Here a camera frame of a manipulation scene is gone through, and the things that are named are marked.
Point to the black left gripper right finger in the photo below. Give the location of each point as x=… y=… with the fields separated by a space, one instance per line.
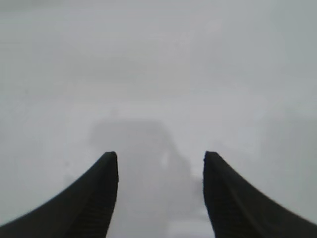
x=235 y=205

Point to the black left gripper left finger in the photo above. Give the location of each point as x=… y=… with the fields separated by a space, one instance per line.
x=81 y=205

